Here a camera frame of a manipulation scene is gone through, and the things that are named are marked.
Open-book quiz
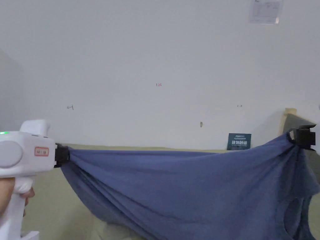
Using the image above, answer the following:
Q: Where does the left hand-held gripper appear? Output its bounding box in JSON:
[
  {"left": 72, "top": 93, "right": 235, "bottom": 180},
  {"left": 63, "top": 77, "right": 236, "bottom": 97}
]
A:
[{"left": 0, "top": 120, "right": 71, "bottom": 240}]

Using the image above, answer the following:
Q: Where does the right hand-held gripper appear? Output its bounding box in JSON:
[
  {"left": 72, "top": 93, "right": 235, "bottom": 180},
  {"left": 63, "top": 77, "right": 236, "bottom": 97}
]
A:
[{"left": 288, "top": 124, "right": 317, "bottom": 151}]

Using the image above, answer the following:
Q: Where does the dark blue shirt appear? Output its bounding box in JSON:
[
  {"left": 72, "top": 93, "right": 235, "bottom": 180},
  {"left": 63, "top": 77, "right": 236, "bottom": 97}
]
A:
[{"left": 60, "top": 128, "right": 320, "bottom": 240}]

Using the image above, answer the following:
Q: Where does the person's left hand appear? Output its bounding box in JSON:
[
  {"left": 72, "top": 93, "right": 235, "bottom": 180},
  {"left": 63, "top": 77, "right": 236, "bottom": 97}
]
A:
[{"left": 0, "top": 178, "right": 36, "bottom": 218}]

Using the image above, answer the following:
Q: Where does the grey padded headboard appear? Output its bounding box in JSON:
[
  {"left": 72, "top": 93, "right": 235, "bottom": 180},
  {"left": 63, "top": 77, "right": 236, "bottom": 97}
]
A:
[{"left": 279, "top": 107, "right": 320, "bottom": 163}]

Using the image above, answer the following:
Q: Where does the dark green sign card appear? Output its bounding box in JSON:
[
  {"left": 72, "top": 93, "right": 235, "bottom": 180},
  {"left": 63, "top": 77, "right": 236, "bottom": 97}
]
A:
[{"left": 227, "top": 133, "right": 252, "bottom": 151}]

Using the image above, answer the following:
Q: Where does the white paper sheet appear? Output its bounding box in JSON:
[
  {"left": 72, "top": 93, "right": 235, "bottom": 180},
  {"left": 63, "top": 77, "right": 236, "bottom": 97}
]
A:
[{"left": 248, "top": 0, "right": 285, "bottom": 25}]

